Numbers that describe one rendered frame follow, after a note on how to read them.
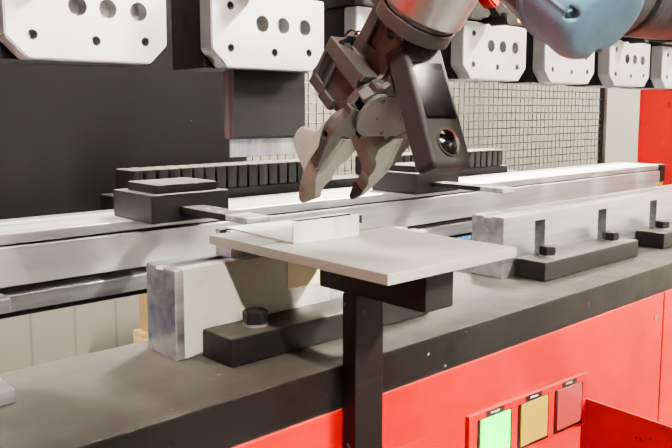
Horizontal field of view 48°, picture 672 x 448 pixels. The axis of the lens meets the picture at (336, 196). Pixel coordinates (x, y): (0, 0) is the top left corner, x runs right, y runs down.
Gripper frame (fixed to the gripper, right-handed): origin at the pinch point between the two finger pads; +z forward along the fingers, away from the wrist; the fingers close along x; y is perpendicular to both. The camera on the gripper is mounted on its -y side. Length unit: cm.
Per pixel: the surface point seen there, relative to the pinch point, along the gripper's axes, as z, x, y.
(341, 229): 3.7, -1.9, -1.3
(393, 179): 27, -45, 29
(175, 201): 22.7, 1.6, 22.3
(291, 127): 3.3, -3.9, 14.4
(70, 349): 252, -69, 152
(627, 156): 120, -362, 130
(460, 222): 36, -66, 24
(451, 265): -5.0, -1.9, -14.0
